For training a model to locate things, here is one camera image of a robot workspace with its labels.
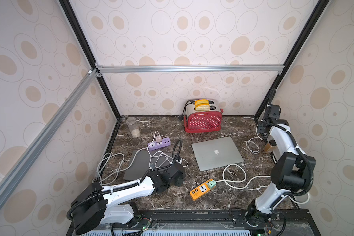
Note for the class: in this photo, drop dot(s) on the silver apple laptop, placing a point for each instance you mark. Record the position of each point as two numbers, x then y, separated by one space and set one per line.
216 153

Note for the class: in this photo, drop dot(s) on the orange power strip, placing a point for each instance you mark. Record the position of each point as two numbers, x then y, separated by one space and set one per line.
199 191

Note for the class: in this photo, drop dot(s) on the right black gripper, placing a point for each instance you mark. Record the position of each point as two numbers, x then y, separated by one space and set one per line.
271 110

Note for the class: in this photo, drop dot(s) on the purple power strip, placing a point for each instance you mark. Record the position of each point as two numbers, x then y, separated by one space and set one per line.
157 145

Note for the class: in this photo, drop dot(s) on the green charger adapter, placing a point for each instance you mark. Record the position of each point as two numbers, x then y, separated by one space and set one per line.
211 184

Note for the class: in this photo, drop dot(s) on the silver aluminium rail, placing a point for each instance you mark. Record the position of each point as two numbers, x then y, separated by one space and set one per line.
188 68
19 170

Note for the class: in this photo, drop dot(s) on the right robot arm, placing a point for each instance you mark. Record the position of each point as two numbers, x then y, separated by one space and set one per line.
293 173

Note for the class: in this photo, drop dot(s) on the silver aluminium rail left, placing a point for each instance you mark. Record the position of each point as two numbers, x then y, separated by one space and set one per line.
19 170

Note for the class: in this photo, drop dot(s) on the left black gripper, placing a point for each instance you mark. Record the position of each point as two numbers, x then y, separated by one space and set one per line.
181 179

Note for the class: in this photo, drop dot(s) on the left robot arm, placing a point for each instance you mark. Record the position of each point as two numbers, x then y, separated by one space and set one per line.
110 204

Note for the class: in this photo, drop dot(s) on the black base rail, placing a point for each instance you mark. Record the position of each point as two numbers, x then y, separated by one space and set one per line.
291 222

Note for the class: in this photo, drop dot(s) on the pale bread slice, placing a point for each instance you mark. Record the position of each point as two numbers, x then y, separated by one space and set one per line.
202 107

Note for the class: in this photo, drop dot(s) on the dark grey laptop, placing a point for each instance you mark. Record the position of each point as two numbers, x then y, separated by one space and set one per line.
141 161

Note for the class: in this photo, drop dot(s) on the small amber bottle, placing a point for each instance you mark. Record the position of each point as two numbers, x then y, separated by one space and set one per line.
270 146

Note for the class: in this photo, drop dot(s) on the pink charger adapter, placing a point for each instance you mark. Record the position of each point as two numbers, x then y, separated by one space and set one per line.
158 139

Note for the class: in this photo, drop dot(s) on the red polka dot toaster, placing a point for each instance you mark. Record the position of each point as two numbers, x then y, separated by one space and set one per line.
201 121

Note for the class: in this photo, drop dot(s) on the silver aluminium rail back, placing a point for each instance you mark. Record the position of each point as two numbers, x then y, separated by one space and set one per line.
188 68

